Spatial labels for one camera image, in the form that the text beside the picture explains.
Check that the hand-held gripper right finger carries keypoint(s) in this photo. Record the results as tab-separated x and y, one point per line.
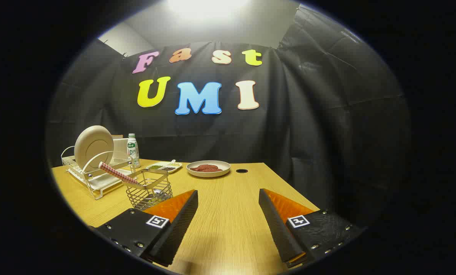
277	225

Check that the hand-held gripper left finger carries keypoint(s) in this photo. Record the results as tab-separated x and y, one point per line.
182	225

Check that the beige round plate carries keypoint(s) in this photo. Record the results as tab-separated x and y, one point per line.
94	145

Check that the beige dish with meat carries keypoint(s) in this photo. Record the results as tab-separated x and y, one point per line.
208	174

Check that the white divided dish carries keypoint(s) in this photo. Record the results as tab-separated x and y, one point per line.
176	167

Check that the pile of dark beans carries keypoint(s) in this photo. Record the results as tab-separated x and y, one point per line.
169	168

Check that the red meat patty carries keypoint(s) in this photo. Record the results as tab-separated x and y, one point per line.
212	168
197	168

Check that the white drink bottle green label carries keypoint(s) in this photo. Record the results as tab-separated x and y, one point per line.
133	151

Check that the black backdrop cloth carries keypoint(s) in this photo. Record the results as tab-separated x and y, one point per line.
308	133

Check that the white toaster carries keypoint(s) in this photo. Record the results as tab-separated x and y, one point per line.
120	149

